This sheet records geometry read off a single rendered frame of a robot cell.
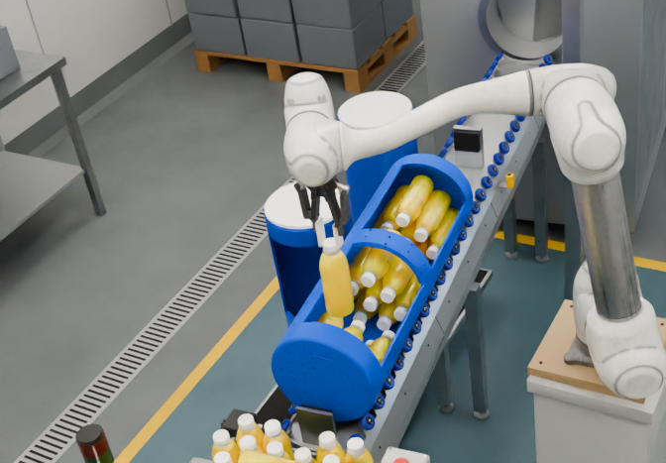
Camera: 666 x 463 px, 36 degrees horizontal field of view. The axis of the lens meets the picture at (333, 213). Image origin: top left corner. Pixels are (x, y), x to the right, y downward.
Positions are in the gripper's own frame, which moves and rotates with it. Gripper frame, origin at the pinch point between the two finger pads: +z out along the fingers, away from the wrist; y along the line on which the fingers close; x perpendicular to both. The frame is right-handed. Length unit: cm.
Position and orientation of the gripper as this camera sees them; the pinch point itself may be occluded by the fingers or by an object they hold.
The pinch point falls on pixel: (329, 233)
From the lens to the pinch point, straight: 242.6
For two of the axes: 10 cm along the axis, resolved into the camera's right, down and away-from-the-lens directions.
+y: -9.1, -1.3, 3.9
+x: -3.9, 5.6, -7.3
